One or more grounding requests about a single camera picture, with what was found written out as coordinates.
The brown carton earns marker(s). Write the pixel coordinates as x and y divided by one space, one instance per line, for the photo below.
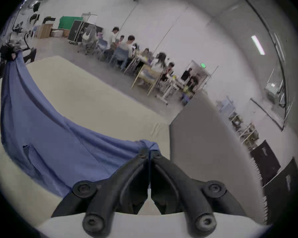
44 31

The green screen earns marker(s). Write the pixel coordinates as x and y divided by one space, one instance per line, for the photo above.
70 22

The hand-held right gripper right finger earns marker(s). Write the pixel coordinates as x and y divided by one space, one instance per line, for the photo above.
188 190

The row of tables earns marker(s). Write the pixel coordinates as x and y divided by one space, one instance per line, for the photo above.
149 77

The grey office chair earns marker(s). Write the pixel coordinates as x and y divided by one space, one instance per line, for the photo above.
88 37

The black board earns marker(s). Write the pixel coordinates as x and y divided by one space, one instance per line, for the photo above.
283 192
264 161

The blue shirt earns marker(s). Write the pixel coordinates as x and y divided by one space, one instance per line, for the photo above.
44 137

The black flight case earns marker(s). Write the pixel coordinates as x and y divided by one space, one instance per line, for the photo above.
74 32

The metal shelf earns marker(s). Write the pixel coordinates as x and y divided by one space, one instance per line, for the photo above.
240 125

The bed with beige sheet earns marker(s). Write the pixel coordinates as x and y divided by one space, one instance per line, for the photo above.
89 100

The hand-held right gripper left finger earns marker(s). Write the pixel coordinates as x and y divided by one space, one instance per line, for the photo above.
106 190

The group of people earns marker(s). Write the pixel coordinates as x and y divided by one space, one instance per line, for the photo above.
129 48

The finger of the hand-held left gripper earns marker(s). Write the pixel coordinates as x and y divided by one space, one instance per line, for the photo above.
7 52

